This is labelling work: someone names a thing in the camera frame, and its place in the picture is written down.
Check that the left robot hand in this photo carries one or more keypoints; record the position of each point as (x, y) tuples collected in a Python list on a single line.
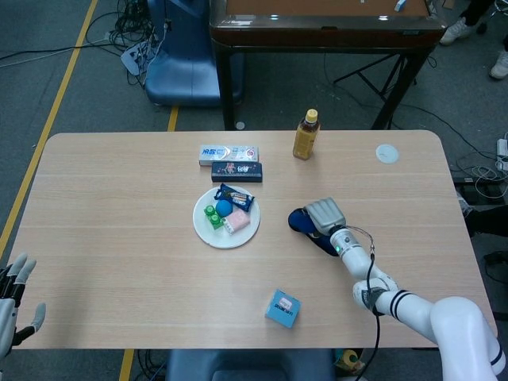
[(8, 317)]

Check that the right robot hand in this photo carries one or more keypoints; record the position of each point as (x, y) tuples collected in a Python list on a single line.
[(327, 216)]

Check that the dark blue cloth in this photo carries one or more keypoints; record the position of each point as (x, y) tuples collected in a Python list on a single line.
[(297, 223)]

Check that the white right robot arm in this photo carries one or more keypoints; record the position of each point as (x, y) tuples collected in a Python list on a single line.
[(456, 317)]

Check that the yellow tea bottle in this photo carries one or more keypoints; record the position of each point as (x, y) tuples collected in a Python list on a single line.
[(305, 143)]

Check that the white table grommet cap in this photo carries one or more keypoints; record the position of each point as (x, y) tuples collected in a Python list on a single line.
[(387, 153)]

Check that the blue cookie packet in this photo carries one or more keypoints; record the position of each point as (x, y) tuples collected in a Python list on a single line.
[(240, 198)]

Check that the pink white soap box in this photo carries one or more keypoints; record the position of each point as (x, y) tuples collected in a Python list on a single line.
[(238, 221)]

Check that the white round plate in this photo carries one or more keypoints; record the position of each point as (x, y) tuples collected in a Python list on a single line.
[(238, 239)]

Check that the dark blue long box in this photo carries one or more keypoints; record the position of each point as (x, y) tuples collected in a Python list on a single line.
[(238, 172)]

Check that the blue ball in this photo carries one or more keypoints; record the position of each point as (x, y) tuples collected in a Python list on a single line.
[(223, 208)]

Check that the light blue cube box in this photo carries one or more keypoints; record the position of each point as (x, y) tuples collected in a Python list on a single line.
[(282, 313)]

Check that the green toy brick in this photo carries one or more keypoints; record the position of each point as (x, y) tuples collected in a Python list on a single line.
[(214, 222)]

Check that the white toothpaste box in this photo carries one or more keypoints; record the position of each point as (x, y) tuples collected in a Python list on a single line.
[(226, 152)]

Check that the blue robot torso base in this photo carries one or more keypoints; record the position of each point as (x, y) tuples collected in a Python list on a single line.
[(246, 365)]

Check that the dark wood mahjong table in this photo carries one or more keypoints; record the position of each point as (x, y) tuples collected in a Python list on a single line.
[(317, 35)]

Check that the white power strip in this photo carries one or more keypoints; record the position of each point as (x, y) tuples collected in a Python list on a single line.
[(503, 155)]

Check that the blue robot stand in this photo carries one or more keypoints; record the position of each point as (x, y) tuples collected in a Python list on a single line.
[(186, 71)]

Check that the single mahjong tile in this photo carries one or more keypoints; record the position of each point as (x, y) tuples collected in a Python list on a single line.
[(401, 5)]

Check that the white sneaker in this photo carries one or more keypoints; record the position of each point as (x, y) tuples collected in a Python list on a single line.
[(501, 65), (456, 31)]

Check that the person in black trousers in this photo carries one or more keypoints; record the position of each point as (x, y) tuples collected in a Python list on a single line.
[(476, 10)]

